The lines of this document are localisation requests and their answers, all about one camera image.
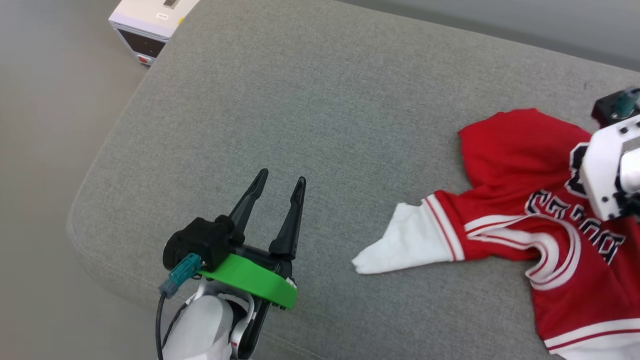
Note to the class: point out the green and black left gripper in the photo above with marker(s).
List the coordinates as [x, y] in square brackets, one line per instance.
[250, 277]

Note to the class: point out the white equipment box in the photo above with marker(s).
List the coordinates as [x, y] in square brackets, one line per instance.
[145, 20]

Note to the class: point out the teal left camera connector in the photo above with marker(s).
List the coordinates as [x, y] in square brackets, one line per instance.
[182, 272]

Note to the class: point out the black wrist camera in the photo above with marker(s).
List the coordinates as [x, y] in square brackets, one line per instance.
[606, 108]
[202, 240]

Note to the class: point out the teal camera connector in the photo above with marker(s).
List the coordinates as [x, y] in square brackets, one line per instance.
[182, 272]
[625, 102]

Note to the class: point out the red and white jersey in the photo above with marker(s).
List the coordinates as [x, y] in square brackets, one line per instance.
[515, 160]

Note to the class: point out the teal right camera connector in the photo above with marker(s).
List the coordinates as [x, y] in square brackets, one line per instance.
[625, 102]

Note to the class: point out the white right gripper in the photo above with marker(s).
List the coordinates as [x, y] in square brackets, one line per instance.
[602, 165]

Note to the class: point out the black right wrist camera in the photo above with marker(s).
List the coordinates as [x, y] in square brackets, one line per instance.
[606, 108]

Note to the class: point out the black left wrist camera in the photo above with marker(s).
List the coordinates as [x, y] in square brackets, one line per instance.
[202, 240]

